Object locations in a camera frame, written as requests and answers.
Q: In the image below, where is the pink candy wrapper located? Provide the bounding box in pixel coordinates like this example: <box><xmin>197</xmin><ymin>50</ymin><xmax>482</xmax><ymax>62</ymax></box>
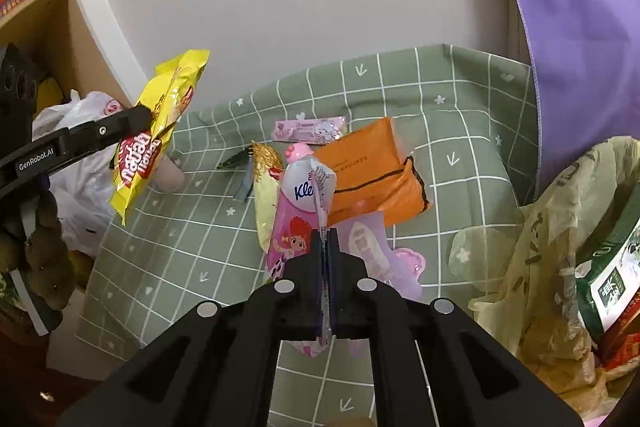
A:
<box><xmin>271</xmin><ymin>116</ymin><xmax>348</xmax><ymax>144</ymax></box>

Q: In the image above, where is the light purple wrapper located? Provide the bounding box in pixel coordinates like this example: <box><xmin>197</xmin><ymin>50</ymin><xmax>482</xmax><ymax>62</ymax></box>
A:
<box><xmin>327</xmin><ymin>213</ymin><xmax>423</xmax><ymax>303</ymax></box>

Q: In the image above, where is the orange packet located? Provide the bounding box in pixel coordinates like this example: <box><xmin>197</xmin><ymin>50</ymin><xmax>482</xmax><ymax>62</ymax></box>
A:
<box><xmin>312</xmin><ymin>117</ymin><xmax>432</xmax><ymax>228</ymax></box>

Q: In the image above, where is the purple pillow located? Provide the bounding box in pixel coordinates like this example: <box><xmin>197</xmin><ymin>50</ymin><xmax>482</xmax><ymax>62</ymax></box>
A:
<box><xmin>479</xmin><ymin>0</ymin><xmax>640</xmax><ymax>202</ymax></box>

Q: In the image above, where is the green checked cloth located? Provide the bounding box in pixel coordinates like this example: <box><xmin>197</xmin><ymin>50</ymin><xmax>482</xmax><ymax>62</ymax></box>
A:
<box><xmin>80</xmin><ymin>44</ymin><xmax>543</xmax><ymax>427</ymax></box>

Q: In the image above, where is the yellow-green plastic bag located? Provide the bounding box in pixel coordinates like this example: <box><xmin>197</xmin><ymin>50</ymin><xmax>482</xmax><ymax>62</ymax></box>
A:
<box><xmin>447</xmin><ymin>136</ymin><xmax>640</xmax><ymax>418</ymax></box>

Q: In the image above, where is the red packet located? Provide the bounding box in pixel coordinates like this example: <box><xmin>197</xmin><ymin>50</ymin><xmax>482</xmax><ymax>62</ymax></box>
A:
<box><xmin>597</xmin><ymin>307</ymin><xmax>640</xmax><ymax>378</ymax></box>

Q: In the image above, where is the white plastic bag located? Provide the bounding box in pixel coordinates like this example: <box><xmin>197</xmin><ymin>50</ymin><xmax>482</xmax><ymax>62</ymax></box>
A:
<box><xmin>32</xmin><ymin>91</ymin><xmax>126</xmax><ymax>258</ymax></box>

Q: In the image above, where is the yellow object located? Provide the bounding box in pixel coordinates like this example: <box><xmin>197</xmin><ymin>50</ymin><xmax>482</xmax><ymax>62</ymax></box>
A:
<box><xmin>36</xmin><ymin>77</ymin><xmax>68</xmax><ymax>114</ymax></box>

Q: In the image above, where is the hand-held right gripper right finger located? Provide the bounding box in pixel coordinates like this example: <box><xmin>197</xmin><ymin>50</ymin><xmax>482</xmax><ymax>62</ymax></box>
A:
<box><xmin>327</xmin><ymin>230</ymin><xmax>584</xmax><ymax>427</ymax></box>

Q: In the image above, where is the person's left hand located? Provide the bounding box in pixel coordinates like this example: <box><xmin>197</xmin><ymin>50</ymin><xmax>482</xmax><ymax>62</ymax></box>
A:
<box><xmin>0</xmin><ymin>191</ymin><xmax>77</xmax><ymax>312</ymax></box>

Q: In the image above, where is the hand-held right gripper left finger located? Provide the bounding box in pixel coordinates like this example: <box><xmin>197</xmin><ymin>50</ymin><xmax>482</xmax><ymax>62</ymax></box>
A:
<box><xmin>57</xmin><ymin>230</ymin><xmax>327</xmax><ymax>427</ymax></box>

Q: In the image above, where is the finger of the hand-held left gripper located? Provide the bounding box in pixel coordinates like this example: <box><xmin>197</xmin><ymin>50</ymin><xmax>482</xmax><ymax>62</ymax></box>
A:
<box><xmin>67</xmin><ymin>105</ymin><xmax>153</xmax><ymax>164</ymax></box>

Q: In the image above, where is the pink tissue pack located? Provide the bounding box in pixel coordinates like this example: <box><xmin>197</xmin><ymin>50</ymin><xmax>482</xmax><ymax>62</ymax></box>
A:
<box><xmin>264</xmin><ymin>143</ymin><xmax>337</xmax><ymax>360</ymax></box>

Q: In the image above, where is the yellow snack packet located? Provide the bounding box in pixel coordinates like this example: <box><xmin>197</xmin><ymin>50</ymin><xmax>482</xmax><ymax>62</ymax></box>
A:
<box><xmin>110</xmin><ymin>49</ymin><xmax>211</xmax><ymax>227</ymax></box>

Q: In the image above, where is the pale yellow gold wrapper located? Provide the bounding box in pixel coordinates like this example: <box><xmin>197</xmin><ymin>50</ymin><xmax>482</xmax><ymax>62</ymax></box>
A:
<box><xmin>250</xmin><ymin>141</ymin><xmax>286</xmax><ymax>253</ymax></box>

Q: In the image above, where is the grey toy gun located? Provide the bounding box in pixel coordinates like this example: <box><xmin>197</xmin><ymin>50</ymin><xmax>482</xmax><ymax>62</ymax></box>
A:
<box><xmin>216</xmin><ymin>148</ymin><xmax>255</xmax><ymax>202</ymax></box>

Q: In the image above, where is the green and white carton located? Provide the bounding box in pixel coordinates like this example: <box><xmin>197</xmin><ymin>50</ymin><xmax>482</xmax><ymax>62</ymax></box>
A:
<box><xmin>575</xmin><ymin>202</ymin><xmax>640</xmax><ymax>343</ymax></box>

